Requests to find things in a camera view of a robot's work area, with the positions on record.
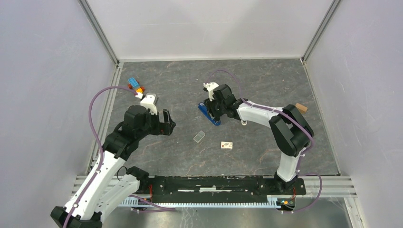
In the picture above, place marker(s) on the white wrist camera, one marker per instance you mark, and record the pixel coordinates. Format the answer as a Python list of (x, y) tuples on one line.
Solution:
[(148, 101), (209, 87)]

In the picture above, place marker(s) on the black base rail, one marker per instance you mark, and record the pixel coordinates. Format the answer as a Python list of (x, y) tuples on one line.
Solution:
[(214, 189)]

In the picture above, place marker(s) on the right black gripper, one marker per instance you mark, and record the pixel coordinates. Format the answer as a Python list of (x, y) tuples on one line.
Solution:
[(209, 104)]

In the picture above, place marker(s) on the small wooden block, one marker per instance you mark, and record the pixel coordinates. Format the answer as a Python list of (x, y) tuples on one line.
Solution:
[(303, 109)]

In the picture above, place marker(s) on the blue stapler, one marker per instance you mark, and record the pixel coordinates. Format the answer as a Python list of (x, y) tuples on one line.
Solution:
[(202, 107)]

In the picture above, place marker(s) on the colourful toy brick car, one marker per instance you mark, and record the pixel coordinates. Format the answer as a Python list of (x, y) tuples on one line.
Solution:
[(133, 84)]

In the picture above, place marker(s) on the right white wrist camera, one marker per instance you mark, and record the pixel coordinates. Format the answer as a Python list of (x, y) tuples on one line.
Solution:
[(209, 87)]

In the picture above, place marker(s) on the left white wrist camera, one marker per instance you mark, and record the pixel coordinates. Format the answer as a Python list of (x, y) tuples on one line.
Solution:
[(148, 101)]

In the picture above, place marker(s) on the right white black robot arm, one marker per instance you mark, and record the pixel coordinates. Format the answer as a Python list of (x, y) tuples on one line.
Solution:
[(292, 134)]

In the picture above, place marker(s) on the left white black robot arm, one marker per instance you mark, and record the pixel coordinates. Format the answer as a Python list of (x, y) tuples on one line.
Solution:
[(92, 204)]

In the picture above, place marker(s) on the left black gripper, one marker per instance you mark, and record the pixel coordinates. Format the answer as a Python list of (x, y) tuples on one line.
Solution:
[(164, 128)]

